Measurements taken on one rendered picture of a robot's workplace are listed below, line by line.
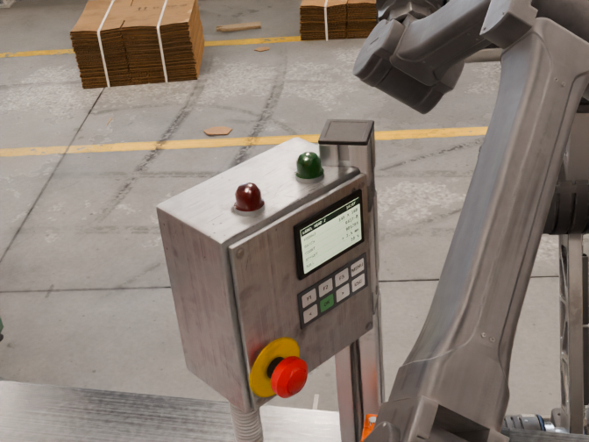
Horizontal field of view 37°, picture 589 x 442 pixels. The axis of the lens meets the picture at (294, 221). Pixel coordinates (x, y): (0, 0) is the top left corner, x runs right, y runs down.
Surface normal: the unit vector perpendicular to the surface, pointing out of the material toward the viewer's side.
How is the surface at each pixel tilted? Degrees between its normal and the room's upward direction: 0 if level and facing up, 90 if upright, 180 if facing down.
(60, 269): 0
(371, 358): 90
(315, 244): 90
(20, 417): 0
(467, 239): 53
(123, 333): 0
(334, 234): 90
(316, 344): 90
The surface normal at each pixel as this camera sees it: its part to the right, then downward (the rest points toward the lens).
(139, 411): -0.08, -0.84
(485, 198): -0.85, -0.46
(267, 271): 0.68, 0.34
